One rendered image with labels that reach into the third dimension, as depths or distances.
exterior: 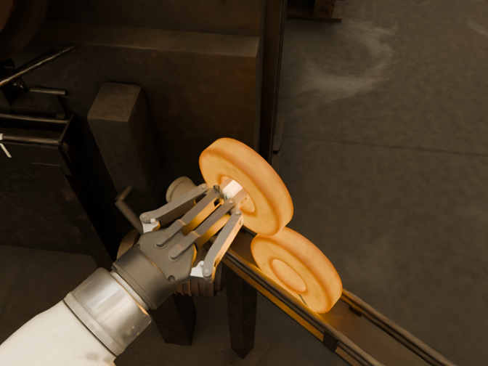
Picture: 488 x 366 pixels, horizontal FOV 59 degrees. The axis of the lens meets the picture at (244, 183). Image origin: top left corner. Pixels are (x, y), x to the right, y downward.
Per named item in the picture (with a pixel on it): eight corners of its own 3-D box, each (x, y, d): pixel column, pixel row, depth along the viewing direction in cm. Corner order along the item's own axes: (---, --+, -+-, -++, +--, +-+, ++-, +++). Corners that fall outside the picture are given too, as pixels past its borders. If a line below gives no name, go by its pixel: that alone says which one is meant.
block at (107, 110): (131, 158, 98) (102, 76, 79) (164, 162, 98) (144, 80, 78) (116, 197, 92) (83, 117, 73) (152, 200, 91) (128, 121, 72)
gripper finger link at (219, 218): (165, 251, 51) (173, 259, 51) (230, 193, 56) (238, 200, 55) (171, 264, 55) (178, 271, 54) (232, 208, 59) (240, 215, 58)
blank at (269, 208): (205, 118, 59) (187, 132, 58) (293, 171, 51) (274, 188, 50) (223, 188, 71) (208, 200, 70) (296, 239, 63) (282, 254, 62)
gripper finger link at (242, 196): (221, 207, 56) (237, 220, 55) (247, 183, 58) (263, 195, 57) (222, 213, 57) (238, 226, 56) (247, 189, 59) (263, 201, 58)
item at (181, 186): (192, 190, 84) (186, 170, 79) (224, 213, 80) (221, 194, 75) (168, 209, 81) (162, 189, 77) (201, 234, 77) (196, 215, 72)
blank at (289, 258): (247, 220, 70) (234, 233, 69) (311, 226, 57) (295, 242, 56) (293, 288, 75) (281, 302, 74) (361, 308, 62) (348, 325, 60)
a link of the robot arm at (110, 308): (126, 364, 51) (164, 325, 53) (102, 344, 43) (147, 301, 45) (81, 313, 54) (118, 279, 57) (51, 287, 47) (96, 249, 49)
